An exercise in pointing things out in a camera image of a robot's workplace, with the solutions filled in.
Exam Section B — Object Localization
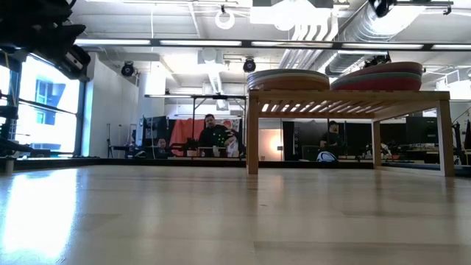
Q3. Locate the white and blue ball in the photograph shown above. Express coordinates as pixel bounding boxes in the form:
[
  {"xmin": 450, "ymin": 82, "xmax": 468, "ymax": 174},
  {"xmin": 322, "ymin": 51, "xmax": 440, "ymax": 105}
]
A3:
[{"xmin": 316, "ymin": 150, "xmax": 339, "ymax": 163}]

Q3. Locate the black ceiling spotlight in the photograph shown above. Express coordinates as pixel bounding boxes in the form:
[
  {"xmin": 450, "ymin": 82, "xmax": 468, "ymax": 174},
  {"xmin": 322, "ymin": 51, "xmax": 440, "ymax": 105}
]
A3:
[
  {"xmin": 242, "ymin": 57, "xmax": 257, "ymax": 74},
  {"xmin": 120, "ymin": 60, "xmax": 135, "ymax": 77},
  {"xmin": 363, "ymin": 54, "xmax": 392, "ymax": 69}
]

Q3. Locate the white hanging ring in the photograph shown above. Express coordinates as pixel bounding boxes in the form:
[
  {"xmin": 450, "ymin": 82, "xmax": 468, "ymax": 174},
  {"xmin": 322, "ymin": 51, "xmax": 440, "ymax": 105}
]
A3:
[{"xmin": 214, "ymin": 10, "xmax": 236, "ymax": 31}]

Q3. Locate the black monitor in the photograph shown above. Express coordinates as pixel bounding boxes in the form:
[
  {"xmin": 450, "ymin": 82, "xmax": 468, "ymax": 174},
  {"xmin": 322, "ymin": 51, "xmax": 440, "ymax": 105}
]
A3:
[{"xmin": 406, "ymin": 116, "xmax": 439, "ymax": 145}]

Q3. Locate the wooden slatted shelf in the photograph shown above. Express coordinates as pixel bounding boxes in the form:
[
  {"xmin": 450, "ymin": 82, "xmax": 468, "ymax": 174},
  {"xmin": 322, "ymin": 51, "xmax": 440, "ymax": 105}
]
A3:
[{"xmin": 245, "ymin": 90, "xmax": 456, "ymax": 177}]

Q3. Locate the person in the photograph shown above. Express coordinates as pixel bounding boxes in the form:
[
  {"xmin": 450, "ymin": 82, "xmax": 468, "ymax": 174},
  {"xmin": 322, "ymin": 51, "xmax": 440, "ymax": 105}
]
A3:
[
  {"xmin": 319, "ymin": 120, "xmax": 342, "ymax": 150},
  {"xmin": 155, "ymin": 138, "xmax": 171, "ymax": 159},
  {"xmin": 197, "ymin": 113, "xmax": 242, "ymax": 158}
]

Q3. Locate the black rig frame strut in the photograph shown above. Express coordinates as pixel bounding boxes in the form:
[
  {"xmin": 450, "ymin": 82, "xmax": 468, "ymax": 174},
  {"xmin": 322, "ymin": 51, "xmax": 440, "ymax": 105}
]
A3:
[{"xmin": 0, "ymin": 51, "xmax": 22, "ymax": 159}]

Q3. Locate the silver ventilation duct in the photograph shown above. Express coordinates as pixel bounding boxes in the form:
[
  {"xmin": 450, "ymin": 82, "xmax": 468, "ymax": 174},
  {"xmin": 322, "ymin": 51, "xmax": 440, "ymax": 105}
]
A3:
[{"xmin": 323, "ymin": 0, "xmax": 428, "ymax": 77}]

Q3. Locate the black rig light bar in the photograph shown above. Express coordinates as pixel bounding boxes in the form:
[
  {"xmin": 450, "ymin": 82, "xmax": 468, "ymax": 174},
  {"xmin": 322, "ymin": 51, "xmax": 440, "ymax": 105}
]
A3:
[{"xmin": 73, "ymin": 38, "xmax": 471, "ymax": 52}]

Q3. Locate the background black rig frame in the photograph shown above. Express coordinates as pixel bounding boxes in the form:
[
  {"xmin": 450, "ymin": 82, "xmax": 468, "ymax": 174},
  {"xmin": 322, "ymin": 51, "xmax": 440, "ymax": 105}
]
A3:
[{"xmin": 144, "ymin": 93, "xmax": 248, "ymax": 159}]

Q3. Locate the beige plate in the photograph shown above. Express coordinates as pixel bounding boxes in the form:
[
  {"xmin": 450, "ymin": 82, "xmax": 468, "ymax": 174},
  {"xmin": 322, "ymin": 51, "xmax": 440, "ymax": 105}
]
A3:
[{"xmin": 247, "ymin": 74, "xmax": 330, "ymax": 80}]

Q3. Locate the large window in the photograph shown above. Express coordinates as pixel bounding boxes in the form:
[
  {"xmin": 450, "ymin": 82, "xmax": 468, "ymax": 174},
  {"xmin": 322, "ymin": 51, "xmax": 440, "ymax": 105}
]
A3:
[{"xmin": 0, "ymin": 54, "xmax": 81, "ymax": 158}]

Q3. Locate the black table frame rail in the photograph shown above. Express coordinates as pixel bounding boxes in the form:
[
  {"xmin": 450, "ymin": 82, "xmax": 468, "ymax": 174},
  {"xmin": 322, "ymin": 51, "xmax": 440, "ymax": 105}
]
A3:
[{"xmin": 0, "ymin": 157, "xmax": 471, "ymax": 172}]

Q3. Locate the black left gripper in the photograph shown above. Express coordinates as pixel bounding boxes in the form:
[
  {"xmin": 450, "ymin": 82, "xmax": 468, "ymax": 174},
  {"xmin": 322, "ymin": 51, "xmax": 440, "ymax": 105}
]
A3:
[{"xmin": 54, "ymin": 43, "xmax": 92, "ymax": 81}]

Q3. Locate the orange cloth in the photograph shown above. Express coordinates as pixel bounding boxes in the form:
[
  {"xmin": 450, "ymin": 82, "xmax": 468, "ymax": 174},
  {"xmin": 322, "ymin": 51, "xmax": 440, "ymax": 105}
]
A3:
[{"xmin": 169, "ymin": 118, "xmax": 205, "ymax": 156}]

